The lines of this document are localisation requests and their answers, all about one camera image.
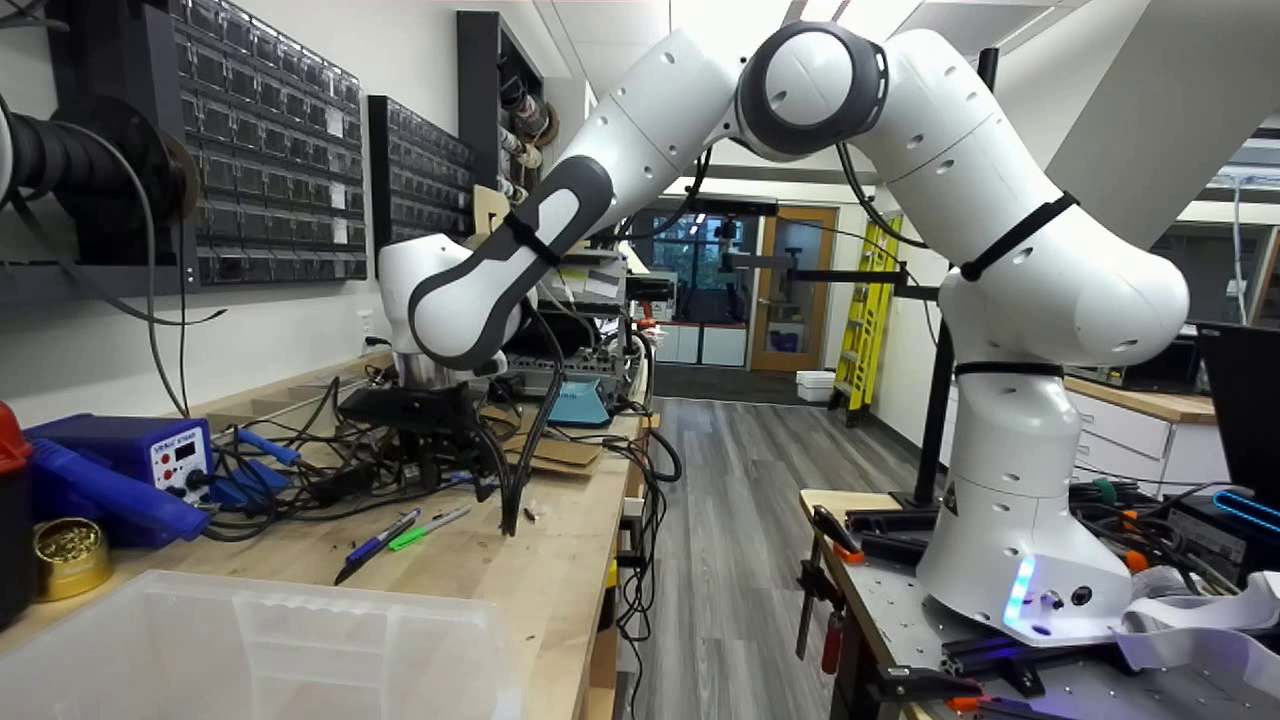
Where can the black camera stand pole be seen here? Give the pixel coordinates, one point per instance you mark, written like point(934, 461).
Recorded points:
point(934, 427)

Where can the white floor bin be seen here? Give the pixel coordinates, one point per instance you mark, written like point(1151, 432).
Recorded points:
point(817, 385)

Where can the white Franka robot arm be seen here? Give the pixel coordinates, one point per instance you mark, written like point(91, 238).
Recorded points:
point(1055, 306)

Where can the blue soldering station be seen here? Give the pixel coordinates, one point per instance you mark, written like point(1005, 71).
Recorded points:
point(160, 452)

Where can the clear plastic container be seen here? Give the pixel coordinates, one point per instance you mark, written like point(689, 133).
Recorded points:
point(253, 653)

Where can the white drawer cabinet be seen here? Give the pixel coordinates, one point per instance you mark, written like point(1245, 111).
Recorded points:
point(1144, 432)

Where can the grey benchtop machine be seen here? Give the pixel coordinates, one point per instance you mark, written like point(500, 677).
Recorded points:
point(594, 284)

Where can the gold round tin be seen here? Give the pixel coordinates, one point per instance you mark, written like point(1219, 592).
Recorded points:
point(69, 559)

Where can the green pen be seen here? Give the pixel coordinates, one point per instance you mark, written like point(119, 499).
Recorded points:
point(426, 529)

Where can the white crumpled cloth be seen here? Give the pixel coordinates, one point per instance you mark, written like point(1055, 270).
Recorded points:
point(1201, 641)

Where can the black orange bar clamp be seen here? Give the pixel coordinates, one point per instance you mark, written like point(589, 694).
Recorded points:
point(831, 554)

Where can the metal robot base table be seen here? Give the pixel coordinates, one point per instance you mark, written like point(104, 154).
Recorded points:
point(893, 623)

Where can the wooden door with window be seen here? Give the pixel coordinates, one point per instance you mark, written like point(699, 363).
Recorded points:
point(797, 300)

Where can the black box with blue trim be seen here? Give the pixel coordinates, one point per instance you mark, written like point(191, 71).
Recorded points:
point(1229, 529)

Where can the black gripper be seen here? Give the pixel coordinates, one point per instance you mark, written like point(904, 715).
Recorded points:
point(544, 349)

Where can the yellow folding sign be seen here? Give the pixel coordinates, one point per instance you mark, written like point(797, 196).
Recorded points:
point(868, 312)

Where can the brown cardboard sheets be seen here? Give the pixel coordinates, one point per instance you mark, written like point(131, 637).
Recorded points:
point(564, 458)

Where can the blue pen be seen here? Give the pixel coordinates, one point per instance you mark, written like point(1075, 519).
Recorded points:
point(375, 545)

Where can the teal small device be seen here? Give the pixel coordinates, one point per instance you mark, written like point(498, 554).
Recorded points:
point(582, 405)

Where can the small black parts drawer cabinet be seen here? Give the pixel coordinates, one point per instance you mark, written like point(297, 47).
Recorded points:
point(426, 173)

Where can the red and black toolbox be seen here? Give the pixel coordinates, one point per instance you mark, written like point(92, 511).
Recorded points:
point(8, 521)

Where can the tall black wall rack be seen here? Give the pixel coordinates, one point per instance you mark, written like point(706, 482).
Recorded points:
point(498, 83)

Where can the large black parts drawer cabinet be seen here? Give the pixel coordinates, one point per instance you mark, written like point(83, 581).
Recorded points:
point(265, 146)

